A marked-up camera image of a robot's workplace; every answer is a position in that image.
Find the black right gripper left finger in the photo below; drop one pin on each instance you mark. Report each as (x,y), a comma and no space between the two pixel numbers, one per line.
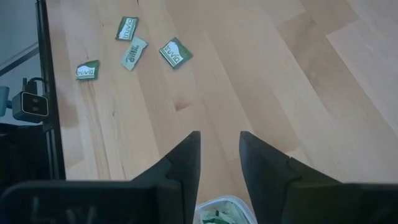
(186,168)

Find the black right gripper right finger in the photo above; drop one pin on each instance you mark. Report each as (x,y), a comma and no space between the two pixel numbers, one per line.
(267,186)

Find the pale Stevia sweetener packet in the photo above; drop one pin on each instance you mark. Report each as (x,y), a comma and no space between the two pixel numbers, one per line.
(230,209)
(133,53)

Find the green Truvia sweetener packet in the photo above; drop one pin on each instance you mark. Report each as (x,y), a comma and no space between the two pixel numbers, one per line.
(127,28)
(87,70)
(175,52)
(214,221)

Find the clear plastic container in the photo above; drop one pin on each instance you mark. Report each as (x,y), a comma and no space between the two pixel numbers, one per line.
(236,205)

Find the pale blue plastic part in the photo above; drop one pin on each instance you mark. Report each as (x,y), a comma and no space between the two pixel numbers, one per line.
(3,101)

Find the black table-level camera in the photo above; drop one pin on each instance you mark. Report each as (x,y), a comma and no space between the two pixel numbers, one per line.
(31,107)

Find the black aluminium extrusion frame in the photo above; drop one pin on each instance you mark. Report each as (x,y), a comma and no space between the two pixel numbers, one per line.
(46,62)

